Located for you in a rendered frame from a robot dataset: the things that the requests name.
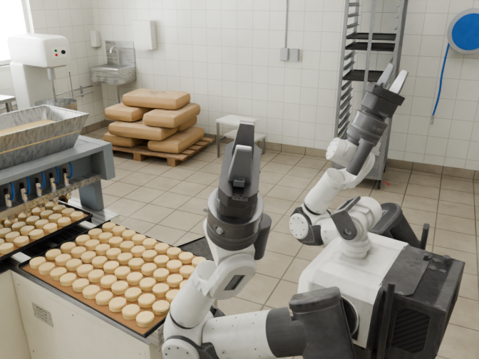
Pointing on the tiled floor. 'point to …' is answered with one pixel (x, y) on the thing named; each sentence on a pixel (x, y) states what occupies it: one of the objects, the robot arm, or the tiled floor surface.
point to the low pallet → (140, 152)
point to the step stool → (236, 130)
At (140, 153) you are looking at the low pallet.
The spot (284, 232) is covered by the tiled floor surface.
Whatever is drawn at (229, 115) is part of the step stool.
